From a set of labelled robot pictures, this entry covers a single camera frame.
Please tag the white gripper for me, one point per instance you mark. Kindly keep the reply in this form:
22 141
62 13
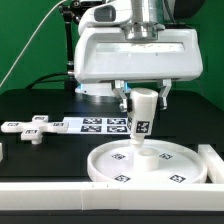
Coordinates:
104 54

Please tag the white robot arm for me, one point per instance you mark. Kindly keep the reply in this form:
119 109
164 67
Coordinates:
146 22

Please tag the white fence rail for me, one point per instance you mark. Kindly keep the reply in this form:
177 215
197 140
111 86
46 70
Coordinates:
214 163
112 196

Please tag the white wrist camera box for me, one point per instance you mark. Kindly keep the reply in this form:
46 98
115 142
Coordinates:
112 13

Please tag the white front fence rail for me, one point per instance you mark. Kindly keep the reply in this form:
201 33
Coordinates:
112 196

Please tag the white right fence rail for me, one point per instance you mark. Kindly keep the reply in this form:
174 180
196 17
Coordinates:
214 163

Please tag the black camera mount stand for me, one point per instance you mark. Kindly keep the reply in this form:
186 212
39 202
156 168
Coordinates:
72 13

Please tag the white round table top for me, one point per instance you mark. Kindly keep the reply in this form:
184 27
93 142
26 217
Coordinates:
155 162

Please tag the white marker sheet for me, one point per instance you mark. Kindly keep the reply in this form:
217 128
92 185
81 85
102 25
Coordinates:
96 125

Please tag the white cross-shaped table base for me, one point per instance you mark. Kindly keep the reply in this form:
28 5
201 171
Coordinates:
33 130

